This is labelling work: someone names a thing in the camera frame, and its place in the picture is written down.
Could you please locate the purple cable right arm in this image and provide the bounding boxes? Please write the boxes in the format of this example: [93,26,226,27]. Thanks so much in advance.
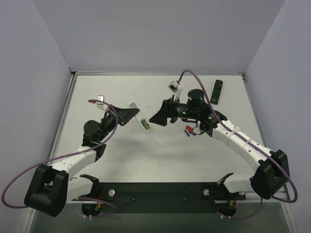
[177,69,298,220]

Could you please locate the black TV remote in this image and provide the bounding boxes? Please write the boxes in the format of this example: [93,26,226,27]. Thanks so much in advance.
[210,80,223,105]

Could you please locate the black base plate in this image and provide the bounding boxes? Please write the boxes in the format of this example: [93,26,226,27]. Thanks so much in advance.
[85,182,246,215]

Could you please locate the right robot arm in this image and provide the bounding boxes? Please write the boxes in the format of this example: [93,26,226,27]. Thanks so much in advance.
[149,89,290,200]

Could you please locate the white AC remote with display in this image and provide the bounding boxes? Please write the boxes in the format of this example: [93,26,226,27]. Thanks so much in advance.
[128,102,137,109]

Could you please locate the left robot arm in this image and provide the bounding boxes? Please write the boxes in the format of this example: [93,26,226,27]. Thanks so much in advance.
[24,106,140,216]

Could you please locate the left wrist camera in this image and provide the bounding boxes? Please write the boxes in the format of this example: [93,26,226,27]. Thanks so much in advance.
[96,95,104,109]

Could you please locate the red orange battery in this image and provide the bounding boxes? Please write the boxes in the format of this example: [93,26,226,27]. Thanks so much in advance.
[186,125,193,131]

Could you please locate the white battery cover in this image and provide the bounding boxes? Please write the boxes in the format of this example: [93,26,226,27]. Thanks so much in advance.
[155,138,167,148]

